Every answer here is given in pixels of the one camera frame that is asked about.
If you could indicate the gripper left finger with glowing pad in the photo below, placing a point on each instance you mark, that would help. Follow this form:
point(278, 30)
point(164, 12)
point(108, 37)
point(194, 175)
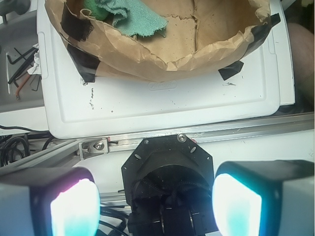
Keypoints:
point(53, 201)

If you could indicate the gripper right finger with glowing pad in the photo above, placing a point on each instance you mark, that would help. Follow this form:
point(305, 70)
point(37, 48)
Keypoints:
point(265, 198)

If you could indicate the teal blue cloth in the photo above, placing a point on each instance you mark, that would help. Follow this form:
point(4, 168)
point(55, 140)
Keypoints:
point(133, 17)

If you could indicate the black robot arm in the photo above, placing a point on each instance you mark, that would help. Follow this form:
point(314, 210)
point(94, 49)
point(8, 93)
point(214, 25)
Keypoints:
point(172, 189)

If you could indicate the white plastic lid board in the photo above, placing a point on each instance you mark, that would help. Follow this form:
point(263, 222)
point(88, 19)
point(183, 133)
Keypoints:
point(110, 106)

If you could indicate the black hex key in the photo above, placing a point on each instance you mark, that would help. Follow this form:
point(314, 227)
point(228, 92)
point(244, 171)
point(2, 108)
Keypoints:
point(16, 64)

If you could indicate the crumpled white paper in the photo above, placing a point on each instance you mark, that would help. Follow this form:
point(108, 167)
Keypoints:
point(36, 68)

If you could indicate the brown paper bag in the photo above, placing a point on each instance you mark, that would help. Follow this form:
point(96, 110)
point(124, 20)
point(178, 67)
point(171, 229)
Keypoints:
point(201, 36)

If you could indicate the green foam ball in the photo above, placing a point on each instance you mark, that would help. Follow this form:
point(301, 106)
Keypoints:
point(96, 11)

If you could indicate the aluminium extrusion rail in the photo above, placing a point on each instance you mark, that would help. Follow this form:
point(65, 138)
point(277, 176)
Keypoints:
point(270, 138)

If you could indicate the metal corner bracket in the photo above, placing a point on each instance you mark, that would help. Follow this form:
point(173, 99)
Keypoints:
point(92, 147)

